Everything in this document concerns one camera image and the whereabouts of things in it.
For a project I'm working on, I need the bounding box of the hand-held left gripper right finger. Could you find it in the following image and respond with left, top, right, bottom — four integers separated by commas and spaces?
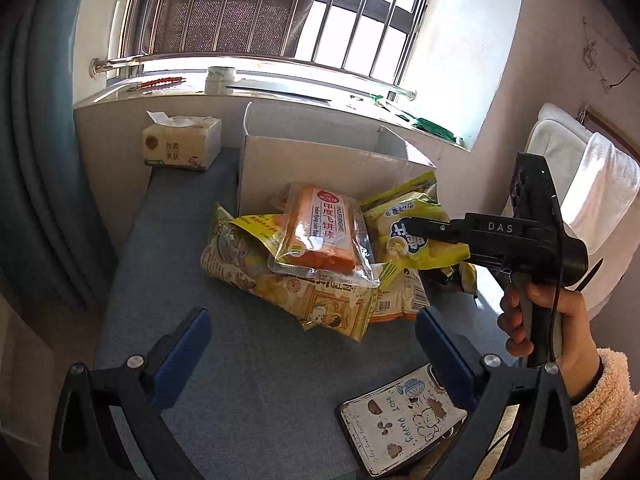
415, 306, 583, 480

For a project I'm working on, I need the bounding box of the orange clear snack packet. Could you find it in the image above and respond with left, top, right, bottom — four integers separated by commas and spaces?
267, 182, 381, 288

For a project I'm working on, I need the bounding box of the wooden frame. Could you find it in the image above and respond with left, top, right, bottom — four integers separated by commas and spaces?
582, 105, 640, 161

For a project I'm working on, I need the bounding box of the person's right hand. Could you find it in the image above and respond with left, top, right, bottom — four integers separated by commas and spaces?
500, 281, 602, 403

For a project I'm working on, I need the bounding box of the tissue pack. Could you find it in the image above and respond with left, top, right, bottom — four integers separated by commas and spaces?
142, 110, 222, 172

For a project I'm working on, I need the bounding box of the white cardboard box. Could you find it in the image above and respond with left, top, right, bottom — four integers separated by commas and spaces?
236, 101, 437, 221

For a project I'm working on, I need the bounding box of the yellow-green snack packet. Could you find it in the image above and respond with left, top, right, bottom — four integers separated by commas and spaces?
227, 213, 288, 261

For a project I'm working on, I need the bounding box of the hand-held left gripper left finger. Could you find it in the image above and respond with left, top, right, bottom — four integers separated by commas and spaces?
49, 307, 213, 480

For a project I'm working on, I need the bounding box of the metal window guard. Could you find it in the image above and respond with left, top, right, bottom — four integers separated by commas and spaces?
90, 0, 458, 103

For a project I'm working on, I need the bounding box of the blue curtain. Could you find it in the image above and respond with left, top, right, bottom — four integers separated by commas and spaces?
0, 0, 118, 311

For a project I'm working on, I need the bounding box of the grey hanging blanket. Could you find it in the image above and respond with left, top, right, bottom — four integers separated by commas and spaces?
142, 0, 328, 56

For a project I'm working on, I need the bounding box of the orange and white snack packet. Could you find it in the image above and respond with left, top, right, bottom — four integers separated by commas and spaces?
370, 262, 432, 322

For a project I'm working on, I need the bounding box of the green cloth on sill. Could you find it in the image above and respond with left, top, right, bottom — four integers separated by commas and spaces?
400, 116, 463, 143

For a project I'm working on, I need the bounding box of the beige cartoon chip bag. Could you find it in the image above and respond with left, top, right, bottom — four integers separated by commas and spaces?
200, 203, 386, 343

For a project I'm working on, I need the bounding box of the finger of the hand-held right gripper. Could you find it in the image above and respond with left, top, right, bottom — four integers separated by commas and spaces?
402, 216, 470, 245
436, 241, 475, 264

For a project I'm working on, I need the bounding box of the yellow snack bag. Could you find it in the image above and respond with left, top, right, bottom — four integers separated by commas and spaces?
361, 171, 473, 271

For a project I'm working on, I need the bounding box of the phone with cartoon case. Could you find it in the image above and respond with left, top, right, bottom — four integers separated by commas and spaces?
337, 362, 468, 478

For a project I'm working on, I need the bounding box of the person's right forearm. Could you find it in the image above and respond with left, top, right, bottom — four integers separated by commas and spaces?
570, 347, 640, 480

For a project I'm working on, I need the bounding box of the white folded cloth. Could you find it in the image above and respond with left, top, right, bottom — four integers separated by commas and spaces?
505, 102, 596, 221

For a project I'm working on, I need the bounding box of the white jar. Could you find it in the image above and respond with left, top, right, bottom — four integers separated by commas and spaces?
203, 66, 237, 96

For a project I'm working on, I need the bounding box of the white towel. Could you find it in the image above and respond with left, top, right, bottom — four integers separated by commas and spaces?
565, 132, 640, 321

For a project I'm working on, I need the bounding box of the red beaded strip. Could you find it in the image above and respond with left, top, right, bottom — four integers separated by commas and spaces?
135, 76, 187, 88

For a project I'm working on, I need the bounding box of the black cable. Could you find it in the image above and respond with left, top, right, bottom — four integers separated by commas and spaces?
547, 180, 568, 361

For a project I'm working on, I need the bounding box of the white windowsill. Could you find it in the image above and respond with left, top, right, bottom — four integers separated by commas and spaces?
72, 72, 473, 153

